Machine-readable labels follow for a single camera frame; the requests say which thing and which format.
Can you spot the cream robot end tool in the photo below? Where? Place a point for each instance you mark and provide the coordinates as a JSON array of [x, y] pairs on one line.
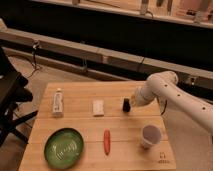
[[133, 100]]

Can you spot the dark eraser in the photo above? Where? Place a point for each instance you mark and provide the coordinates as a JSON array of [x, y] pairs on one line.
[[126, 105]]

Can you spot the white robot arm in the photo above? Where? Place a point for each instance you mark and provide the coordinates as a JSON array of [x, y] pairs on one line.
[[164, 84]]

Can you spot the white sponge block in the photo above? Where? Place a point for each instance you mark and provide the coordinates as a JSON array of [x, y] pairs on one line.
[[98, 107]]

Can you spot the white paper cup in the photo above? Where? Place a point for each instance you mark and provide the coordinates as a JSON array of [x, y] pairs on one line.
[[150, 136]]

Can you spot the orange carrot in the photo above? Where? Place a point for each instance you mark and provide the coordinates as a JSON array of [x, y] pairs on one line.
[[106, 141]]

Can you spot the white toothpaste tube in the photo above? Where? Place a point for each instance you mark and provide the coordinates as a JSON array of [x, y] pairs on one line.
[[57, 108]]

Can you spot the green glass plate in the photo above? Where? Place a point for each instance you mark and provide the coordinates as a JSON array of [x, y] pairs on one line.
[[64, 148]]

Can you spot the black chair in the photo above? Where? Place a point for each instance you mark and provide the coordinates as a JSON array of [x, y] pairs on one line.
[[12, 91]]

